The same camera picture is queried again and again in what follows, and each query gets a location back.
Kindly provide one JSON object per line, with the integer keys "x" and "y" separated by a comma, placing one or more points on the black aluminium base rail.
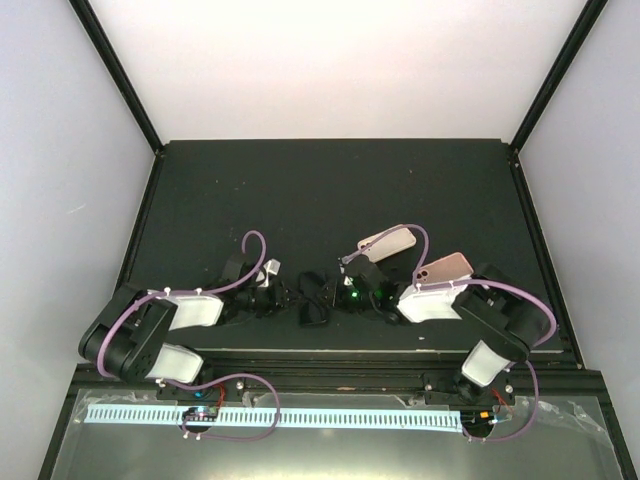
{"x": 403, "y": 372}

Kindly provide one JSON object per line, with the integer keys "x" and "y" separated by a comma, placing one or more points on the white slotted cable duct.
{"x": 301, "y": 418}

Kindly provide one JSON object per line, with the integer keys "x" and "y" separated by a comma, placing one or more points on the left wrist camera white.
{"x": 267, "y": 272}

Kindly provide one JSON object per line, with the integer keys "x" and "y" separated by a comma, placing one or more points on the right circuit board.
{"x": 484, "y": 417}

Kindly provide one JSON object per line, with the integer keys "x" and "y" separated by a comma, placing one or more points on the black frame post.
{"x": 572, "y": 45}
{"x": 91, "y": 24}

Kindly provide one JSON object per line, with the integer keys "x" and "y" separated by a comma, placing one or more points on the left circuit board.
{"x": 200, "y": 414}

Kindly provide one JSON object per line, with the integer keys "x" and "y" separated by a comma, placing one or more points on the black frame post right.
{"x": 572, "y": 45}

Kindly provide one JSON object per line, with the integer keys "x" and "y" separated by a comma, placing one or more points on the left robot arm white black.
{"x": 128, "y": 339}

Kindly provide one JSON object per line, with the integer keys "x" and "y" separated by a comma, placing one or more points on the pink phone case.
{"x": 452, "y": 267}

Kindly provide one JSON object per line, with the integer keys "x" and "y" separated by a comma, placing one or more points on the black frame post left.
{"x": 91, "y": 24}

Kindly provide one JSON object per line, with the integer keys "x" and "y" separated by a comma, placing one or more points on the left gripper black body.
{"x": 263, "y": 304}

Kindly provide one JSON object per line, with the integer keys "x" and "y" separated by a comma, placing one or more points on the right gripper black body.
{"x": 352, "y": 301}

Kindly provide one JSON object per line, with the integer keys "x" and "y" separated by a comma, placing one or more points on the circuit board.
{"x": 200, "y": 414}
{"x": 484, "y": 417}

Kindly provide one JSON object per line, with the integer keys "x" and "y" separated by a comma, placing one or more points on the black phone case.
{"x": 312, "y": 309}

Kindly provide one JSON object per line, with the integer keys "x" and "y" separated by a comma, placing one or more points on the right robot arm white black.
{"x": 510, "y": 321}

